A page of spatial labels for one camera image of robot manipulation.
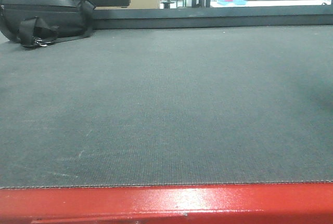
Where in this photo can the blue shallow tray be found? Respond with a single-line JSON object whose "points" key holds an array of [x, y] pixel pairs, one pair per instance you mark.
{"points": [[231, 3]]}

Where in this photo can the black fabric bag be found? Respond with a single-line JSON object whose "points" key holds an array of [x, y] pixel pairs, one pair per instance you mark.
{"points": [[40, 23]]}

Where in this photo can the black conveyor side rail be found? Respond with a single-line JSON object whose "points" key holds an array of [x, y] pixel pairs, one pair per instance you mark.
{"points": [[212, 17]]}

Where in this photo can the red conveyor front frame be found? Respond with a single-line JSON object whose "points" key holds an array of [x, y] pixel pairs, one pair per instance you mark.
{"points": [[250, 203]]}

